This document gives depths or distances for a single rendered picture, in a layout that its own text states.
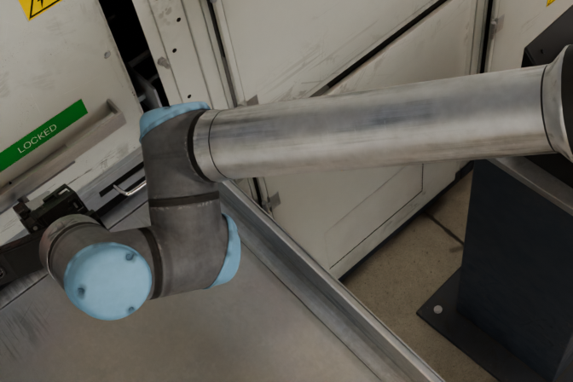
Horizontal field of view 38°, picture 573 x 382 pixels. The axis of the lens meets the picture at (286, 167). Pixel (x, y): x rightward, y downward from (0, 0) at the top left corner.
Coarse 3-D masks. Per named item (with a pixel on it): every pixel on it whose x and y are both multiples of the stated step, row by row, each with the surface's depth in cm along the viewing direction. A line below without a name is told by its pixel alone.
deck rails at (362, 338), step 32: (224, 192) 140; (256, 224) 136; (256, 256) 136; (288, 256) 132; (288, 288) 132; (320, 288) 129; (320, 320) 128; (352, 320) 126; (352, 352) 124; (384, 352) 123
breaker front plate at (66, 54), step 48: (0, 0) 106; (0, 48) 111; (48, 48) 116; (96, 48) 122; (0, 96) 115; (48, 96) 121; (96, 96) 128; (0, 144) 121; (48, 144) 127; (96, 144) 134; (0, 192) 125; (0, 240) 133
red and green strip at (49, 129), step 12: (72, 108) 126; (84, 108) 128; (48, 120) 124; (60, 120) 126; (72, 120) 127; (36, 132) 124; (48, 132) 125; (24, 144) 124; (36, 144) 125; (0, 156) 122; (12, 156) 123; (0, 168) 123
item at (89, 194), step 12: (132, 156) 141; (120, 168) 140; (132, 168) 142; (96, 180) 139; (108, 180) 140; (120, 180) 142; (132, 180) 144; (84, 192) 138; (96, 192) 140; (108, 192) 142; (84, 204) 139; (96, 204) 141; (12, 240) 134
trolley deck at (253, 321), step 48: (240, 192) 144; (288, 240) 137; (48, 288) 137; (240, 288) 133; (0, 336) 133; (48, 336) 132; (96, 336) 131; (144, 336) 130; (192, 336) 129; (240, 336) 128; (288, 336) 127
